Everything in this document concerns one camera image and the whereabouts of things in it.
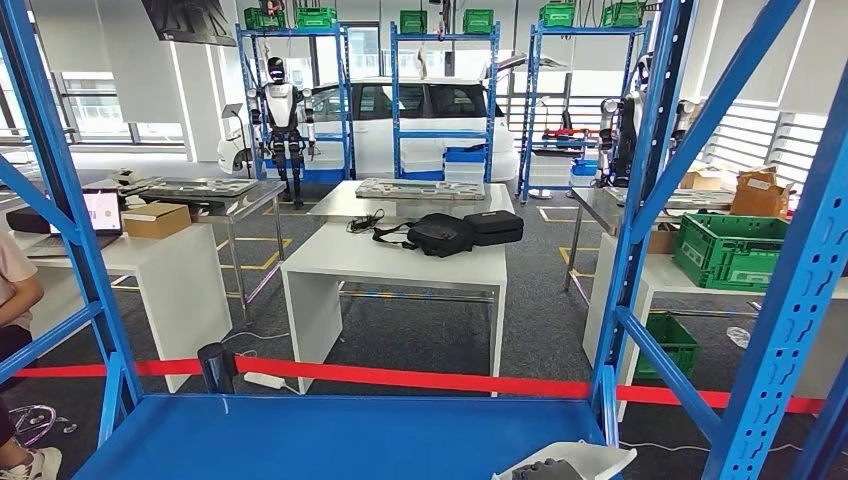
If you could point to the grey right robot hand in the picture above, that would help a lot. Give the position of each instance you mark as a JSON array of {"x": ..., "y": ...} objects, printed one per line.
[{"x": 546, "y": 472}]

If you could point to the white plastic shell part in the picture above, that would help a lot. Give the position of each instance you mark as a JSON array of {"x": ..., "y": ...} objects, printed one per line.
[{"x": 596, "y": 458}]

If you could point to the black shoulder bag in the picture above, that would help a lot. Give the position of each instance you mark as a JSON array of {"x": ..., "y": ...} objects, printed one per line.
[{"x": 440, "y": 235}]

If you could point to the blue steel shelf rack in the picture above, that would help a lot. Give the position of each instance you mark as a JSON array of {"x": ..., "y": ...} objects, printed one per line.
[
  {"x": 395, "y": 99},
  {"x": 530, "y": 99},
  {"x": 298, "y": 437},
  {"x": 344, "y": 99}
]

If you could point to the red barrier belt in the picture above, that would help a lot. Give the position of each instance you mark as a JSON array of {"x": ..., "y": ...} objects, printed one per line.
[{"x": 411, "y": 379}]

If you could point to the green plastic crate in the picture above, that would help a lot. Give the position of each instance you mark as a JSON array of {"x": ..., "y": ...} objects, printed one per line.
[
  {"x": 316, "y": 18},
  {"x": 413, "y": 22},
  {"x": 556, "y": 15},
  {"x": 478, "y": 22},
  {"x": 621, "y": 15},
  {"x": 672, "y": 344},
  {"x": 722, "y": 258},
  {"x": 264, "y": 19}
]

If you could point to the white desk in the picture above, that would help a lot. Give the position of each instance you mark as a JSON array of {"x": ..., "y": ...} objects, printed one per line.
[
  {"x": 662, "y": 278},
  {"x": 179, "y": 298},
  {"x": 378, "y": 258}
]

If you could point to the clear plastic wrap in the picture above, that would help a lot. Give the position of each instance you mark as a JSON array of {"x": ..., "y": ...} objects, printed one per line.
[{"x": 738, "y": 338}]

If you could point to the black hard case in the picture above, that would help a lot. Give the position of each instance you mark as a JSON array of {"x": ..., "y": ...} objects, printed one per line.
[{"x": 493, "y": 227}]

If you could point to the steel table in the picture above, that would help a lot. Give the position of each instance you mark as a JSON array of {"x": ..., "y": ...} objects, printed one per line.
[
  {"x": 262, "y": 195},
  {"x": 331, "y": 205},
  {"x": 586, "y": 202}
]

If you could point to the white power strip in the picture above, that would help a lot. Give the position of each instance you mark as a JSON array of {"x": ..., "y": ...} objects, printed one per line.
[{"x": 264, "y": 381}]

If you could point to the blue white stacked bins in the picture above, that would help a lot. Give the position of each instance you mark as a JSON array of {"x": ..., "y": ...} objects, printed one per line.
[
  {"x": 584, "y": 173},
  {"x": 465, "y": 166}
]

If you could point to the grey metal tray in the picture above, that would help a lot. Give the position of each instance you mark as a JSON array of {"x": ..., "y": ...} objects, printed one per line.
[
  {"x": 417, "y": 189},
  {"x": 199, "y": 187}
]

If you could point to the pale cardboard box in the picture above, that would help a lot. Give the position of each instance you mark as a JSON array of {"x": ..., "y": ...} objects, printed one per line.
[{"x": 702, "y": 180}]

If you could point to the red black trolley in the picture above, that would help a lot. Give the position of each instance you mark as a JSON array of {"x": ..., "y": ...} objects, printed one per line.
[{"x": 563, "y": 136}]

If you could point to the open brown cardboard box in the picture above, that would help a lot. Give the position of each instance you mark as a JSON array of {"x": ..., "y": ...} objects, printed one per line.
[{"x": 758, "y": 195}]

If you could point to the black white humanoid robot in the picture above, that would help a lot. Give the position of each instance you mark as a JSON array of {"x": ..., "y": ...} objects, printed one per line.
[
  {"x": 281, "y": 106},
  {"x": 626, "y": 132}
]

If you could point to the white car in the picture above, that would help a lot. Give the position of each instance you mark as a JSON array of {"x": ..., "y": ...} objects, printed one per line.
[{"x": 371, "y": 142}]

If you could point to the open laptop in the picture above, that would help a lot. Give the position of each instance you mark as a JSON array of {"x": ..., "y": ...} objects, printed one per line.
[{"x": 109, "y": 212}]

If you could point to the small white device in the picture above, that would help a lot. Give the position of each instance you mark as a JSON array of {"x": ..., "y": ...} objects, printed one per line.
[{"x": 126, "y": 180}]

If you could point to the chrome base stool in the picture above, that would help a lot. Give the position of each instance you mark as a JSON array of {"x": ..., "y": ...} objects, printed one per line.
[{"x": 33, "y": 417}]

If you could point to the person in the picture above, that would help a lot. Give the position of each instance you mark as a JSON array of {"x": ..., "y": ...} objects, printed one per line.
[{"x": 13, "y": 278}]

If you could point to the black hanging screen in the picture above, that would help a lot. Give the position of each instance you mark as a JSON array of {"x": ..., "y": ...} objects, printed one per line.
[{"x": 192, "y": 23}]

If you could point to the black box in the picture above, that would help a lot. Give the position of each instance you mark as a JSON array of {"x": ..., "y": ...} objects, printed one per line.
[{"x": 30, "y": 220}]

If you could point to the black barrier belt post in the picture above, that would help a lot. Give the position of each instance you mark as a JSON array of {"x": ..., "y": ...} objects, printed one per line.
[{"x": 215, "y": 368}]

